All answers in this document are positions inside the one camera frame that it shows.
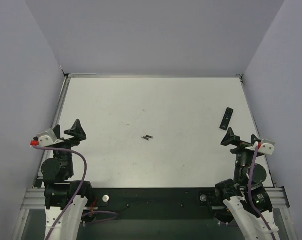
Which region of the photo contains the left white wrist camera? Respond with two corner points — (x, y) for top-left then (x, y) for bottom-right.
(30, 128), (58, 147)

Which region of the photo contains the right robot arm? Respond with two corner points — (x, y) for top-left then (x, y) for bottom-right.
(213, 128), (280, 240)

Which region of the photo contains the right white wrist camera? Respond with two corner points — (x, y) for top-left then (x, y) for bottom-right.
(258, 139), (275, 156)

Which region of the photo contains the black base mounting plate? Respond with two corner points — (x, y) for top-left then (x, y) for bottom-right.
(86, 187), (234, 223)

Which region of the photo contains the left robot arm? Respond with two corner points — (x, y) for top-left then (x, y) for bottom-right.
(35, 119), (94, 240)

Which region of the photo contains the black remote control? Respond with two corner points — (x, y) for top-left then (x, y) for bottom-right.
(219, 107), (234, 131)

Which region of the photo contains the aluminium front rail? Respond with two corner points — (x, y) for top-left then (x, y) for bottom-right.
(21, 187), (290, 210)

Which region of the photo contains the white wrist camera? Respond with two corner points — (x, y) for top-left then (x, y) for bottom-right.
(258, 139), (275, 156)
(30, 128), (58, 147)

